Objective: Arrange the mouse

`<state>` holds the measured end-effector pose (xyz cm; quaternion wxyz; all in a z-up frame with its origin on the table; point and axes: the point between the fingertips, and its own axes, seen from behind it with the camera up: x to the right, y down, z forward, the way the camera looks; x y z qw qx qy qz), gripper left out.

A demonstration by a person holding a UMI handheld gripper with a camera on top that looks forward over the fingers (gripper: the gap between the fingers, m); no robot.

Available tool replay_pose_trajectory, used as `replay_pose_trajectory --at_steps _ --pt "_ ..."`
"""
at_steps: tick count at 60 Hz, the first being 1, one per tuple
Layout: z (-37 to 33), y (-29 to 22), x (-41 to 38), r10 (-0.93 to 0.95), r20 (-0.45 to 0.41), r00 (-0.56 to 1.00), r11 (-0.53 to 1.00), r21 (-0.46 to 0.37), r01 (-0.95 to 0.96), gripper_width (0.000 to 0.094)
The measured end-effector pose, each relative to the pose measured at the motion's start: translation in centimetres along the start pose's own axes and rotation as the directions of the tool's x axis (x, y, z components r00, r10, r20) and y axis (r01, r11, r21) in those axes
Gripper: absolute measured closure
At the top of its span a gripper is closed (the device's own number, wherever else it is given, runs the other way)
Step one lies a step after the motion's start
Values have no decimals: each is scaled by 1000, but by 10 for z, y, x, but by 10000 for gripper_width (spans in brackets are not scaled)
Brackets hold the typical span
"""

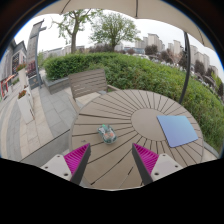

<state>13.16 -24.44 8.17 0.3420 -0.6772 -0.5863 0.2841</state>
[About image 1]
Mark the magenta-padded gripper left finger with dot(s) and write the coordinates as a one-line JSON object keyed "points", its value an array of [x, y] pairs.
{"points": [[76, 159]]}

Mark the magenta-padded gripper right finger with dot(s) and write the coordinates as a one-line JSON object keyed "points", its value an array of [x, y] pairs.
{"points": [[146, 159]]}

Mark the transparent computer mouse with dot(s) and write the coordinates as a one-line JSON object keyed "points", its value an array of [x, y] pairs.
{"points": [[107, 134]]}

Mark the blue mouse pad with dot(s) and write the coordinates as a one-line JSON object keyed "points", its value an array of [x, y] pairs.
{"points": [[177, 130]]}

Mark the white planter with flowers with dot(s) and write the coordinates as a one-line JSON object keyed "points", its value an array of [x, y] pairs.
{"points": [[25, 105], [22, 75]]}

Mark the grey slatted wooden chair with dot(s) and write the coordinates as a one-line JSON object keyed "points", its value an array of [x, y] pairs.
{"points": [[87, 82]]}

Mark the dark curved parasol pole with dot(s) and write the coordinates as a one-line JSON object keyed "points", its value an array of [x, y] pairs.
{"points": [[187, 66]]}

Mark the dark building with shopfront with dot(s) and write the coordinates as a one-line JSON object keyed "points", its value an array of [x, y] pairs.
{"points": [[11, 66]]}

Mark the group of high-rise buildings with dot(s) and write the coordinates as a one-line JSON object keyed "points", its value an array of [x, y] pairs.
{"points": [[173, 48]]}

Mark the tall grey sign pillar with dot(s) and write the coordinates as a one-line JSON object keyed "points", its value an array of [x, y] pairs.
{"points": [[32, 50]]}

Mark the bare-trunked sparse tree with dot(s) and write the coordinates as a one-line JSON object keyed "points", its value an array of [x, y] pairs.
{"points": [[74, 30]]}

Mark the round leafy green tree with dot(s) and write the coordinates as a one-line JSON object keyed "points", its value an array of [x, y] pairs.
{"points": [[113, 28]]}

